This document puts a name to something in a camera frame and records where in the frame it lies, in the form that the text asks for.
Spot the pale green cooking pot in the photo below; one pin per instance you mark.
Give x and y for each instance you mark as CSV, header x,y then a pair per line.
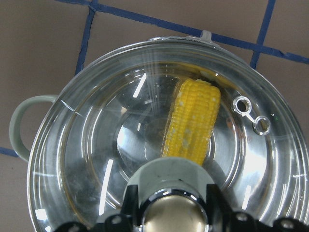
x,y
29,125

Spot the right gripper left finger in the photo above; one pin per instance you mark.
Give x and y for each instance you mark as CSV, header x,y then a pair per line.
x,y
120,222

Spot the yellow corn cob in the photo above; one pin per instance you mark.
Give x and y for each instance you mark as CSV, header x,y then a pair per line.
x,y
191,121

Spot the glass pot lid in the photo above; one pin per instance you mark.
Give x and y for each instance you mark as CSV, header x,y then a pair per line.
x,y
169,135

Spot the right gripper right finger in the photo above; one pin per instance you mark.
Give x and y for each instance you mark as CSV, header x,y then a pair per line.
x,y
221,217

